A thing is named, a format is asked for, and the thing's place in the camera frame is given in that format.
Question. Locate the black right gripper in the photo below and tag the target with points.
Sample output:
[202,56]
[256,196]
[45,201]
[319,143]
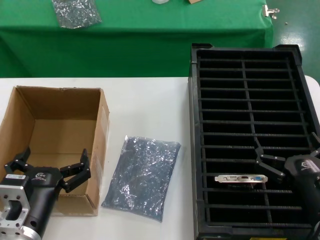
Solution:
[306,180]

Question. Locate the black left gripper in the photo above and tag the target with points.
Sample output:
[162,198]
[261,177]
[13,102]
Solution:
[42,190]

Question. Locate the graphics card with metal bracket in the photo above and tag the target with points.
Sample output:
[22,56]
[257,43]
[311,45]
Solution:
[240,178]

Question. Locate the grey antistatic bag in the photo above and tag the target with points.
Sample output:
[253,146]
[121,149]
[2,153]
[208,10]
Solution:
[145,180]

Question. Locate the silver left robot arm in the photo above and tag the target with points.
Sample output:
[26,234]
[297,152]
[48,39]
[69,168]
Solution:
[27,231]

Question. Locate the brown cardboard box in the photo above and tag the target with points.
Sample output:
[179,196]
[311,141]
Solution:
[62,105]

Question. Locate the black slotted container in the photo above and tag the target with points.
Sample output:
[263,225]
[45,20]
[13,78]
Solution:
[200,150]

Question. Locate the metal binder clip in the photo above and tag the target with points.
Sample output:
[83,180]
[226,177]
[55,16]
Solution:
[268,11]

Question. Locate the crumpled silver antistatic bag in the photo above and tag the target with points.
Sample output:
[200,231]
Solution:
[75,15]

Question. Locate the green tablecloth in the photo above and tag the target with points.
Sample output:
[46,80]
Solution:
[150,37]

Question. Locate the small brown cardboard piece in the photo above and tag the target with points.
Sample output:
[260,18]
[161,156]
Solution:
[195,1]

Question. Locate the small white object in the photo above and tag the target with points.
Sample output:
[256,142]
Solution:
[160,1]

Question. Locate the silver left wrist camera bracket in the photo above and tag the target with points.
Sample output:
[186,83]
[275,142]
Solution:
[12,197]

